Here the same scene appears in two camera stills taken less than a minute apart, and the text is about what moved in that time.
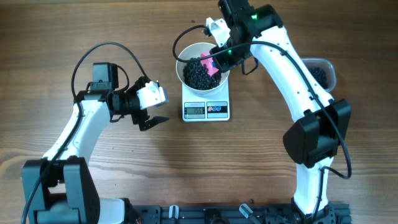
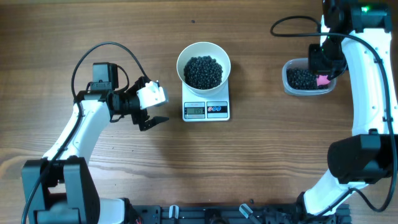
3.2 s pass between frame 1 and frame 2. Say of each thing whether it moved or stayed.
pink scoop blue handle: moved
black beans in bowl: stayed
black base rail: stayed
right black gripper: moved
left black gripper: stayed
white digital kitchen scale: stayed
